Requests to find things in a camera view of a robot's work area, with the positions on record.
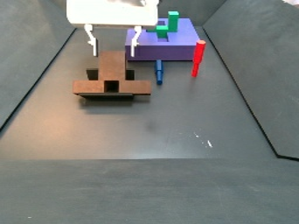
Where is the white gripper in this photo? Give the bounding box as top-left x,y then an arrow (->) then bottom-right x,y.
67,0 -> 160,58

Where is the brown T-shaped block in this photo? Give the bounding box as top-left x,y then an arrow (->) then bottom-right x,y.
72,51 -> 152,95

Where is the green U-shaped block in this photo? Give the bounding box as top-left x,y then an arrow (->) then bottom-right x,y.
147,11 -> 180,39

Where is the purple base block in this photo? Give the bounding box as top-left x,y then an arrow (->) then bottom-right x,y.
125,18 -> 200,61

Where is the blue cylindrical peg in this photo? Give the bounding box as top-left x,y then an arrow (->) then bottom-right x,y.
155,59 -> 164,85

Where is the red hexagonal peg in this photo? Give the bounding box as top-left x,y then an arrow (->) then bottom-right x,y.
191,40 -> 205,77

